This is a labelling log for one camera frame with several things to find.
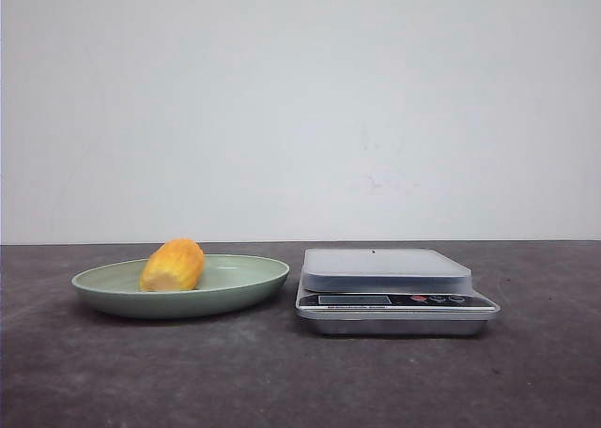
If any yellow corn cob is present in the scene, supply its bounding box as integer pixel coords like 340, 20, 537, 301
138, 238, 205, 292

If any silver digital kitchen scale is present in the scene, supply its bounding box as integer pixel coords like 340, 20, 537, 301
296, 248, 501, 336

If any green shallow plate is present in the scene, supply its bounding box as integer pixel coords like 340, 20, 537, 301
70, 253, 291, 320

